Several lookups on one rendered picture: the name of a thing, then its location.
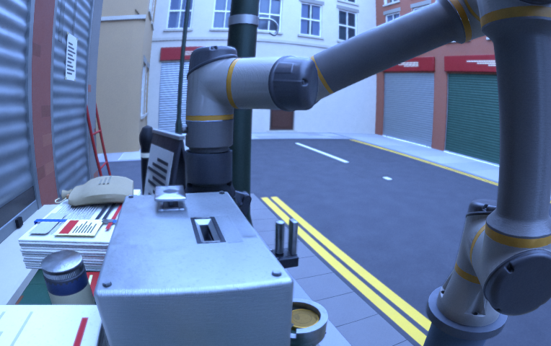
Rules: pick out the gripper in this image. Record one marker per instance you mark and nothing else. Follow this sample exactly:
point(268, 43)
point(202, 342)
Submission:
point(208, 169)

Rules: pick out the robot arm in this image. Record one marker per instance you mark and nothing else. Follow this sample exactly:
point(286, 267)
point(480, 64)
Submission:
point(524, 143)

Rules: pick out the silver square button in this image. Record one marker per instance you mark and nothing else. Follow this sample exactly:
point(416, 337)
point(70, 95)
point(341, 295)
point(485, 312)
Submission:
point(170, 197)

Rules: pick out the brown door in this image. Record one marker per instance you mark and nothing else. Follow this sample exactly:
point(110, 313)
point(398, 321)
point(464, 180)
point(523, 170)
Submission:
point(281, 120)

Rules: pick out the grey metal honour box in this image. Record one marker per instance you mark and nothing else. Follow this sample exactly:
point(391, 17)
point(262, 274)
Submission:
point(184, 281)

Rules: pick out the gold round token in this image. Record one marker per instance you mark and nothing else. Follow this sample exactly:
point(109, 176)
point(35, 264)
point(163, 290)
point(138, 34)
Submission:
point(304, 318)

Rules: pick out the grey round return cup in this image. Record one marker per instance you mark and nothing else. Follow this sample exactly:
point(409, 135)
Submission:
point(321, 321)

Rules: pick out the dark framed white sign board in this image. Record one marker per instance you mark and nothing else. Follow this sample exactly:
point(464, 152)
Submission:
point(161, 164)

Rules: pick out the black bollard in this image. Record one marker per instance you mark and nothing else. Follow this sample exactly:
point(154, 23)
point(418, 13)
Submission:
point(145, 153)

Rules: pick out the white shop shutter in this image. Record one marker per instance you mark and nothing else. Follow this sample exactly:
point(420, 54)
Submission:
point(169, 95)

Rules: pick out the beige telephone handset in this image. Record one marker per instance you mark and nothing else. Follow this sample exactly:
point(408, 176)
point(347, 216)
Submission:
point(101, 190)

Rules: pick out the tall narrow window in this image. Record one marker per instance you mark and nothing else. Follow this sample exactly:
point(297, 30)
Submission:
point(144, 88)

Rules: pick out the thin dark pole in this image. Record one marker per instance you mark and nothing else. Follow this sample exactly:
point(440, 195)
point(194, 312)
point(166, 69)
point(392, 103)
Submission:
point(183, 57)

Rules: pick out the red ladder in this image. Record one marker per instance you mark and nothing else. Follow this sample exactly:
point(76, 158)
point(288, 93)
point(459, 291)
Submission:
point(97, 143)

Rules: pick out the red shop sign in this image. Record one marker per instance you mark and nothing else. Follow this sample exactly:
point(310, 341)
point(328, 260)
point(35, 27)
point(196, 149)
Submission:
point(469, 63)
point(409, 65)
point(173, 53)

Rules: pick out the grey shop shutter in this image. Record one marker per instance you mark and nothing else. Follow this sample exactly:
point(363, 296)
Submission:
point(408, 107)

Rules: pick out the blue and beige canister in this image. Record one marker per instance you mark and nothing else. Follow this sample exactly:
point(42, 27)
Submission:
point(67, 281)

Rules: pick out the white framed window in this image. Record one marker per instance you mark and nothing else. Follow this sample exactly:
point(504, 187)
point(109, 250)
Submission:
point(346, 25)
point(270, 14)
point(311, 19)
point(221, 13)
point(177, 13)

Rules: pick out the narrow grey roller shutter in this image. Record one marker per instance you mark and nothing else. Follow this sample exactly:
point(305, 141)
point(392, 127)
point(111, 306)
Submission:
point(70, 110)

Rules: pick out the green mat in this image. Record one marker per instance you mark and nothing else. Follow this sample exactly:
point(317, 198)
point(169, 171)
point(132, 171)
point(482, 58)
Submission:
point(34, 291)

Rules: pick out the white hanging notice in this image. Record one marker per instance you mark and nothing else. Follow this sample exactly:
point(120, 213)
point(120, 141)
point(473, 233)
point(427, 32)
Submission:
point(71, 56)

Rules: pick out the green shop shutter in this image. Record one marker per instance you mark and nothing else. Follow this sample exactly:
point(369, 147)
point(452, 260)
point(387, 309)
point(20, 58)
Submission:
point(472, 117)

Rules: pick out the white paper with red stripe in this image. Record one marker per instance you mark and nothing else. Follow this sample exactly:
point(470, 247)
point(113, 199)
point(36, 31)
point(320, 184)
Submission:
point(27, 327)

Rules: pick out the black bracket with grey pins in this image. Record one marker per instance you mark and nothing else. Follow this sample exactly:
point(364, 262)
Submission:
point(286, 246)

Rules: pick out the dark green lamp post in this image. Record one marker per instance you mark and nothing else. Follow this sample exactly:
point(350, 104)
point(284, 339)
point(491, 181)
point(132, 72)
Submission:
point(243, 28)

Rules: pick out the small black wall block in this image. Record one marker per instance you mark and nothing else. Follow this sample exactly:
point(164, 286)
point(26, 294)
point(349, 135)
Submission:
point(19, 222)

